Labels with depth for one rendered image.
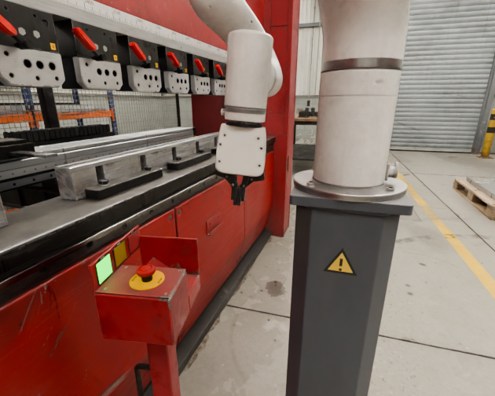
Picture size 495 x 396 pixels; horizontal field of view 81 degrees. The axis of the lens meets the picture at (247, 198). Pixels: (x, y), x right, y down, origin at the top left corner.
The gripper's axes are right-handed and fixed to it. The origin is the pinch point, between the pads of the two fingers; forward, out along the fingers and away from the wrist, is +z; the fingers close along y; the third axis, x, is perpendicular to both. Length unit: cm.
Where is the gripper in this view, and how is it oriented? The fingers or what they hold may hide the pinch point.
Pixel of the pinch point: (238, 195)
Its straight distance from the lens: 63.6
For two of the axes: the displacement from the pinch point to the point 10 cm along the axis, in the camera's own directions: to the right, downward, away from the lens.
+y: 9.9, 1.2, -0.9
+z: -0.9, 9.4, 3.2
